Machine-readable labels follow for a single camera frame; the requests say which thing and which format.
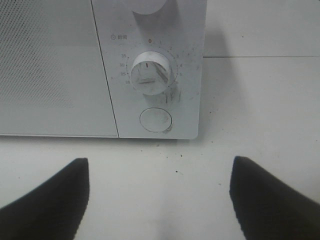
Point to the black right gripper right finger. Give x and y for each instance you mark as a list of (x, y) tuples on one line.
[(268, 209)]

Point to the white timer knob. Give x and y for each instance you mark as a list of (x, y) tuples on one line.
[(150, 73)]

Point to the white microwave oven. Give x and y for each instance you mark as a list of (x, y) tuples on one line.
[(176, 31)]

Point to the white power knob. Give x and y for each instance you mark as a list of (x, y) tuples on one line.
[(146, 7)]

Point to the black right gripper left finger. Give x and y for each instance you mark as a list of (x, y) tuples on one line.
[(53, 210)]

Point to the white door release button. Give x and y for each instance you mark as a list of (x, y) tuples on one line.
[(155, 120)]

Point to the white microwave door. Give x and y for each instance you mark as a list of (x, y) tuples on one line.
[(52, 77)]

